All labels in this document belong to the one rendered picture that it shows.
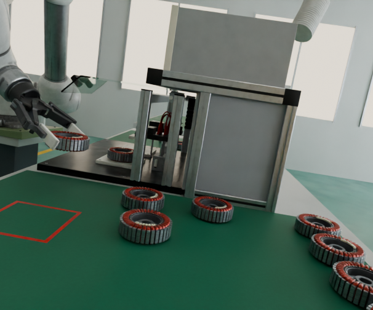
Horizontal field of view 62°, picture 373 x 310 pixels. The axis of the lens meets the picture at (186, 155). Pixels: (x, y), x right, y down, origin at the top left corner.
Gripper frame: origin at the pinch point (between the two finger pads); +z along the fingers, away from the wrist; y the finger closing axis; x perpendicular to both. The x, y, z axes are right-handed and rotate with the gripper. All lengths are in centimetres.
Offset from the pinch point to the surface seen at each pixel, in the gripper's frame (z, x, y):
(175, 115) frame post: 14.2, 20.5, -19.0
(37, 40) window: -401, -144, -410
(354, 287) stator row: 67, 27, 13
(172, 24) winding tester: -6.6, 39.9, -25.3
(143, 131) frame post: 10.1, 10.9, -16.2
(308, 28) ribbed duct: 8, 90, -152
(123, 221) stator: 29.4, 4.7, 14.9
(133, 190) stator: 22.2, 1.0, -4.1
